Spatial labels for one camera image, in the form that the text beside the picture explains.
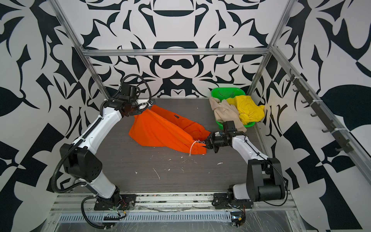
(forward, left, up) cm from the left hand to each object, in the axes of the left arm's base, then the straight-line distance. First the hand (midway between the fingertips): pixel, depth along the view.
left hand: (134, 98), depth 83 cm
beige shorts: (-1, -54, -12) cm, 56 cm away
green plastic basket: (+28, -61, -25) cm, 72 cm away
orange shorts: (-11, -12, -13) cm, 21 cm away
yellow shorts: (+1, -72, -16) cm, 73 cm away
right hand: (-22, -37, -13) cm, 45 cm away
